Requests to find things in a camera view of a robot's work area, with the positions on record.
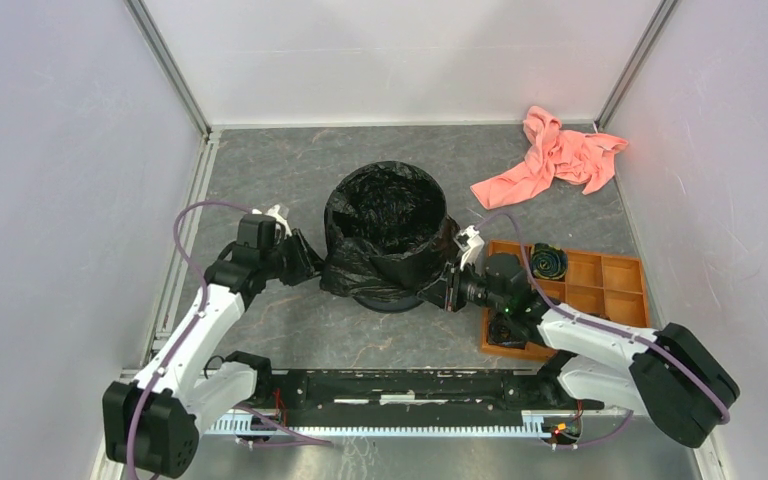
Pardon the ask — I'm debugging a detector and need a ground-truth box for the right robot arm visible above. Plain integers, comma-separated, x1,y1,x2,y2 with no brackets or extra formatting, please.
418,253,740,448

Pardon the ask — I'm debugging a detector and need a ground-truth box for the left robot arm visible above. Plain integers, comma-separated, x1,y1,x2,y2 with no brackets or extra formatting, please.
102,206,322,478

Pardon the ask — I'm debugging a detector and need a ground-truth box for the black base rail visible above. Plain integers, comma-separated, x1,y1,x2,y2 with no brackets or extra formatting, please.
158,368,710,452

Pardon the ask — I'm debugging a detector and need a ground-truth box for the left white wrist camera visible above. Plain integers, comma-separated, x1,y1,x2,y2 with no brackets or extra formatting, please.
251,204,292,238

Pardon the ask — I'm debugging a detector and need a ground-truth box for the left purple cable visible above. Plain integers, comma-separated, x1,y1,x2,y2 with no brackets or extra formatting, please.
124,200,254,480

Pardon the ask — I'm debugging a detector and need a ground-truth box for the black trash bag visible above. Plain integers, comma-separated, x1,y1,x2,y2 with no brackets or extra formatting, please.
320,161,460,299

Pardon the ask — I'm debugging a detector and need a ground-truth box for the pink crumpled cloth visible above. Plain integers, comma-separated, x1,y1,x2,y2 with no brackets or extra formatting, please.
471,106,628,210

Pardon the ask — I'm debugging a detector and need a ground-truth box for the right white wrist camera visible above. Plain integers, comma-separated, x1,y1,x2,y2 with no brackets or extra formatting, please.
454,225,485,271

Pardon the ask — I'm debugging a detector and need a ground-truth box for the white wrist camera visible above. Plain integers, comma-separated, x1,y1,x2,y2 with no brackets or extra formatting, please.
251,204,292,238
454,225,485,271

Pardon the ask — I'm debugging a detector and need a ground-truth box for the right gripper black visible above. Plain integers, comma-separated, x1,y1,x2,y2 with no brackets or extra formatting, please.
416,257,509,313

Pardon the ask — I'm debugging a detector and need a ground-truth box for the right aluminium corner post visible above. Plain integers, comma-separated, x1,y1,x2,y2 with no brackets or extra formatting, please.
593,0,680,131

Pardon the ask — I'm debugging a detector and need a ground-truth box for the left aluminium corner post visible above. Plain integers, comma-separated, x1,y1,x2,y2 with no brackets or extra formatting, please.
124,0,212,138

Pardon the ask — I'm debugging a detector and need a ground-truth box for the aluminium corner post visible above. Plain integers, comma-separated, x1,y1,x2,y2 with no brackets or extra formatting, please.
124,0,212,138
593,0,680,131

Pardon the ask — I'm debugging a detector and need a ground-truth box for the dark blue trash bin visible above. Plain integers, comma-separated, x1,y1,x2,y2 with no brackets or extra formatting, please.
351,290,424,314

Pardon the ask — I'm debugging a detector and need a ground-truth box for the rolled black bag front left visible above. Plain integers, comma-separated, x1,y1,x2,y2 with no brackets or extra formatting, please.
486,315,527,350

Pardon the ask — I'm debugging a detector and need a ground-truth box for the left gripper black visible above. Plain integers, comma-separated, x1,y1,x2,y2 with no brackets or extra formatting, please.
260,227,331,287

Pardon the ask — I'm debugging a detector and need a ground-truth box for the orange compartment tray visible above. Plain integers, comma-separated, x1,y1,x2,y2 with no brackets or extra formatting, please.
479,249,651,363

